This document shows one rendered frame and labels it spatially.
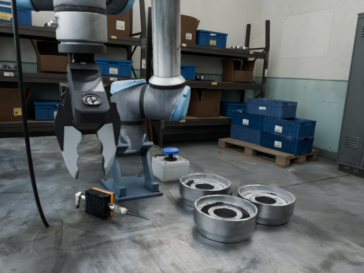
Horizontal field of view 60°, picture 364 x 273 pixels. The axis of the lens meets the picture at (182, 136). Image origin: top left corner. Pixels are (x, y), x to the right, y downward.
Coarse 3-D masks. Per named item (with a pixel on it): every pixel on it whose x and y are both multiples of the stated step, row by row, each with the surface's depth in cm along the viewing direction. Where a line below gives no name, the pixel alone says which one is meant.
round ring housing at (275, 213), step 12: (240, 192) 61; (252, 192) 63; (264, 192) 63; (276, 192) 63; (288, 192) 60; (264, 204) 54; (276, 204) 57; (288, 204) 55; (264, 216) 54; (276, 216) 54; (288, 216) 55
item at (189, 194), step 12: (180, 180) 64; (192, 180) 68; (204, 180) 69; (216, 180) 69; (228, 180) 66; (180, 192) 63; (192, 192) 60; (204, 192) 59; (216, 192) 60; (228, 192) 62; (192, 204) 61
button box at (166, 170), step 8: (152, 160) 79; (160, 160) 77; (168, 160) 77; (176, 160) 77; (184, 160) 78; (152, 168) 79; (160, 168) 75; (168, 168) 74; (176, 168) 75; (184, 168) 76; (160, 176) 75; (168, 176) 75; (176, 176) 76
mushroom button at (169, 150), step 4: (164, 148) 77; (168, 148) 77; (172, 148) 77; (176, 148) 77; (164, 152) 76; (168, 152) 76; (172, 152) 76; (176, 152) 76; (168, 156) 78; (172, 156) 78
